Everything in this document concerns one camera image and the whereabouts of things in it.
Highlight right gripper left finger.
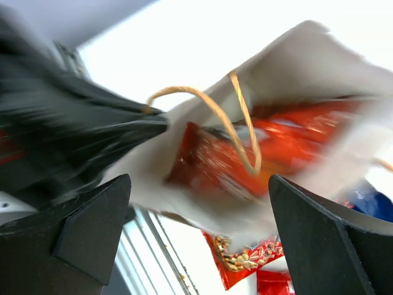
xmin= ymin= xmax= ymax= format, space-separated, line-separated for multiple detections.
xmin=1 ymin=175 xmax=131 ymax=294

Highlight blue Burts chips bag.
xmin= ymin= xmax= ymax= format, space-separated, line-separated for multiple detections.
xmin=333 ymin=178 xmax=392 ymax=222

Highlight red Doritos bag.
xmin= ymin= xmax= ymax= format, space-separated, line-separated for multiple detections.
xmin=166 ymin=100 xmax=361 ymax=200

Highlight red candy bag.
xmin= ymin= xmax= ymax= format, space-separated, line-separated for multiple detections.
xmin=257 ymin=270 xmax=295 ymax=295

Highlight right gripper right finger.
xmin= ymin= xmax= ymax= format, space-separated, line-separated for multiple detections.
xmin=269 ymin=175 xmax=392 ymax=294

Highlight small red snack bag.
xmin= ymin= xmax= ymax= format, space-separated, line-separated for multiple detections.
xmin=203 ymin=232 xmax=284 ymax=291

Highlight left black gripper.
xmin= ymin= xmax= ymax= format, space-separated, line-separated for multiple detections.
xmin=1 ymin=6 xmax=168 ymax=209

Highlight aluminium rail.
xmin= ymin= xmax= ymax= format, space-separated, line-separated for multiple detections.
xmin=115 ymin=207 xmax=199 ymax=295

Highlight brown paper bag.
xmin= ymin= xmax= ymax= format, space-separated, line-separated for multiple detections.
xmin=104 ymin=21 xmax=392 ymax=249

